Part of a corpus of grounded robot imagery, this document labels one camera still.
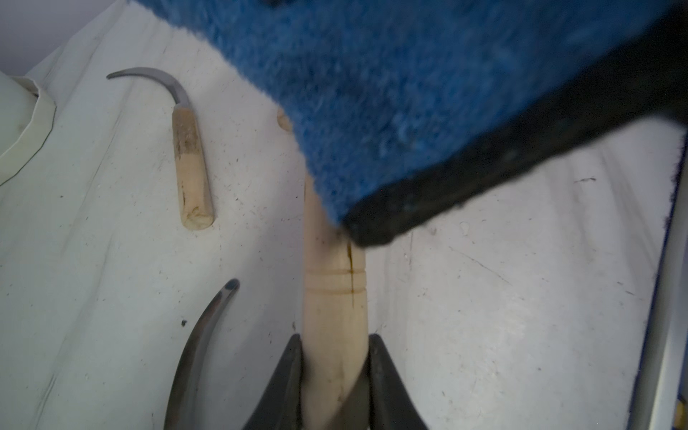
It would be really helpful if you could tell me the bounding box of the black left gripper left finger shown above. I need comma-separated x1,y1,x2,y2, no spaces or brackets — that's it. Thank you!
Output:
243,334,303,430

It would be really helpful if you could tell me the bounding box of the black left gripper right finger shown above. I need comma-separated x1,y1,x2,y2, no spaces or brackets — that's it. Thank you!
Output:
368,334,428,430

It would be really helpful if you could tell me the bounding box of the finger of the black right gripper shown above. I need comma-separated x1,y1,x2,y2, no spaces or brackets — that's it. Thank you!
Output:
341,5,687,247

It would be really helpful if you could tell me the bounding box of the sickle with wooden handle middle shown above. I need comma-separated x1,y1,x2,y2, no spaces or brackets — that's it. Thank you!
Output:
301,177,370,429

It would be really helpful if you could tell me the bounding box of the sickle with wooden handle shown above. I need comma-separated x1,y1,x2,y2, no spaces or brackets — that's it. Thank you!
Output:
277,107,293,134
163,279,240,430
107,67,215,230
301,177,370,429

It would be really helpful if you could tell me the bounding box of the blue fluffy rag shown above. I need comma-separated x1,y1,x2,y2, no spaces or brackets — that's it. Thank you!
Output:
145,1,687,224

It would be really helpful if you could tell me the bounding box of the white plant pot with saucer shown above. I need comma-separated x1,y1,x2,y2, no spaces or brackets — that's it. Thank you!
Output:
1,73,57,185

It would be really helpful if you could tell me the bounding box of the aluminium frame profile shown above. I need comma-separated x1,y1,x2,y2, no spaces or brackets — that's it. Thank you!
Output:
626,150,687,429

